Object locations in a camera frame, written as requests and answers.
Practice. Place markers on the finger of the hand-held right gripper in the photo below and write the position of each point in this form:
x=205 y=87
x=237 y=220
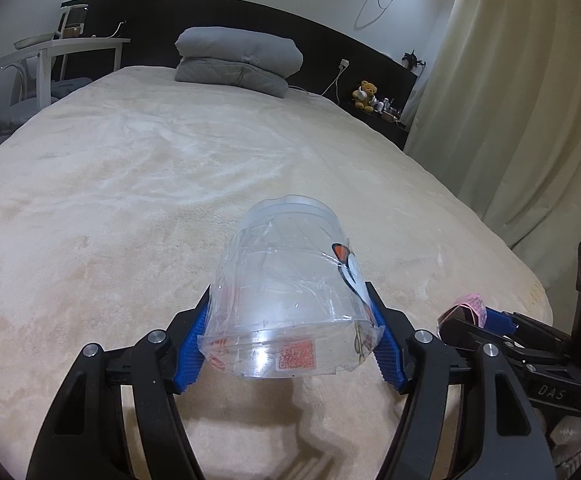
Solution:
x=498 y=317
x=463 y=332

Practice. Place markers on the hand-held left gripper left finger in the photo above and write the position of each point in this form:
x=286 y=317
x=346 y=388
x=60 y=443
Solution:
x=190 y=352

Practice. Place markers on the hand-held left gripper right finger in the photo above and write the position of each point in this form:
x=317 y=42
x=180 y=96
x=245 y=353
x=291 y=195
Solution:
x=386 y=355

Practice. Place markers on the small pink snack carton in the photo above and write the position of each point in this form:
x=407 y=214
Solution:
x=470 y=305

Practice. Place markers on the clear plastic cup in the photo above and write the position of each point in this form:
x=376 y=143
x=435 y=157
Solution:
x=280 y=285

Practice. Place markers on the bed with cream blanket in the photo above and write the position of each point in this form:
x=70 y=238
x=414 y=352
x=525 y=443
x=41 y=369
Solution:
x=120 y=185

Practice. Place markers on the cream curtain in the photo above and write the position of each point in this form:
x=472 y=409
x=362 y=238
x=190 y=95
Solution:
x=510 y=110

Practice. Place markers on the black nightstand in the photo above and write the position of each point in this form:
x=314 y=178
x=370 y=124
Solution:
x=385 y=134

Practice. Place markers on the small bottles on nightstand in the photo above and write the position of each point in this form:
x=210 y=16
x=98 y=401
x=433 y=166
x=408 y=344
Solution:
x=390 y=110

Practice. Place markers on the yellow teddy bear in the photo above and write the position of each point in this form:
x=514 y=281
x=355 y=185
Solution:
x=365 y=94

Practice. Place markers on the small black figurine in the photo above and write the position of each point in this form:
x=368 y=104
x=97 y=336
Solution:
x=413 y=59

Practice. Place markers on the grey cloth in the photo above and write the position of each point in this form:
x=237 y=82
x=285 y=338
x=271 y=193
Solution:
x=70 y=86

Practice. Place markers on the grey folded quilt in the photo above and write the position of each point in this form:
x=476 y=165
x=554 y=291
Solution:
x=240 y=55

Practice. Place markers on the black headboard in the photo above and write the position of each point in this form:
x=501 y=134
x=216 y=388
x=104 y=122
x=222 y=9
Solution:
x=320 y=45

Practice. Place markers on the white desk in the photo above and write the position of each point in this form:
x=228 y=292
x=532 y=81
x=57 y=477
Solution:
x=85 y=43

